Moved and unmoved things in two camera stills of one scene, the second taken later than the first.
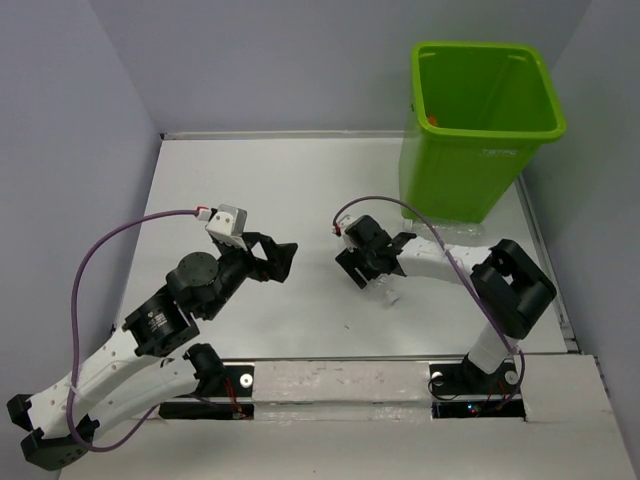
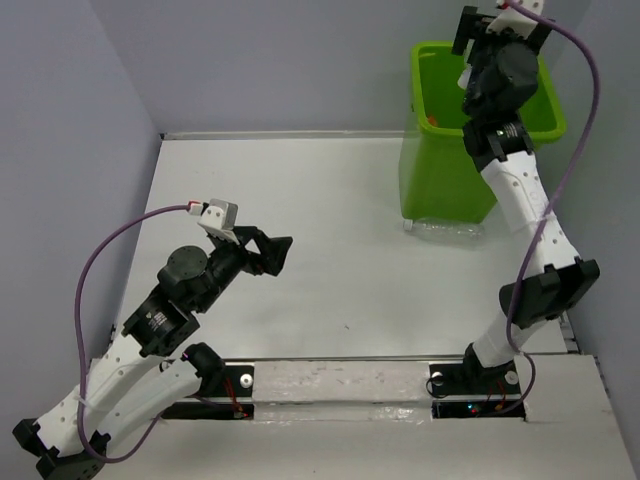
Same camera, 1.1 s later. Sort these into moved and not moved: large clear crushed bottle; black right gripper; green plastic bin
Moved: black right gripper; large clear crushed bottle
Not moved: green plastic bin
